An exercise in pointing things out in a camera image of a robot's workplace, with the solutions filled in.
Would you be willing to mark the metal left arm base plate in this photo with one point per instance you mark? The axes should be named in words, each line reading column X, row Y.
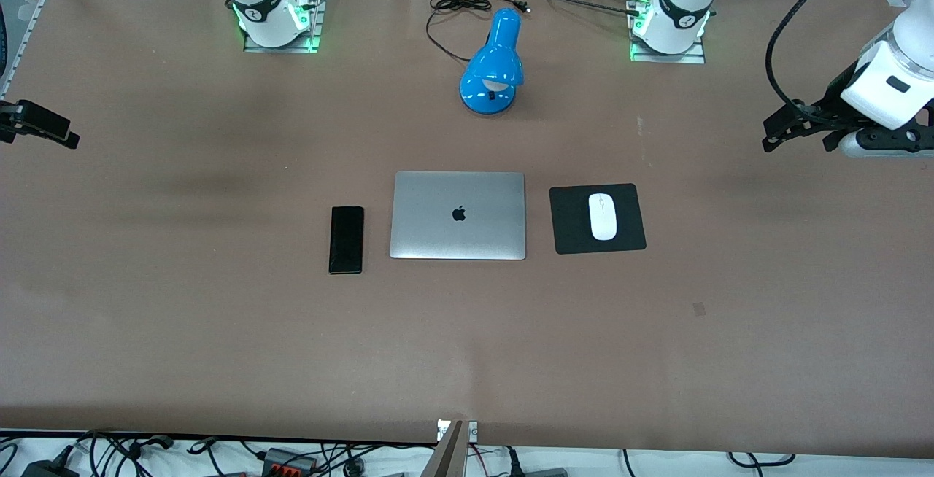
column 668, row 57

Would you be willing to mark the silver laptop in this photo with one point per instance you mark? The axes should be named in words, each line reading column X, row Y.
column 458, row 216

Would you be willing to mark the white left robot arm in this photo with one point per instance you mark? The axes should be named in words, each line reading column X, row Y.
column 686, row 3

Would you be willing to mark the aluminium frame rail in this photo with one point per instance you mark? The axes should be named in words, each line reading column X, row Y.
column 22, row 39

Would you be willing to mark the black mouse pad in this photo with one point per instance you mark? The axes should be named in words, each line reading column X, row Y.
column 569, row 229

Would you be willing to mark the white computer mouse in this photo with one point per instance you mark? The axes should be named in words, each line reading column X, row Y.
column 603, row 216

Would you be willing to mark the black power strip red switches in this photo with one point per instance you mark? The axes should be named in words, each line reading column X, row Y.
column 288, row 461

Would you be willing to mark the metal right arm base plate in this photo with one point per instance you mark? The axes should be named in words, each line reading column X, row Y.
column 281, row 48

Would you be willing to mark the black smartphone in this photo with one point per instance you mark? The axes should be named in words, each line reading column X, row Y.
column 346, row 240

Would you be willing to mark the blue desk lamp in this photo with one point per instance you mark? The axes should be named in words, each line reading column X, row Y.
column 495, row 61

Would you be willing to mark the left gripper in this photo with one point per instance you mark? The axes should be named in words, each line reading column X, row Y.
column 830, row 101

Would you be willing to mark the black power adapter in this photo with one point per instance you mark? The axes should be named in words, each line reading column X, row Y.
column 47, row 470

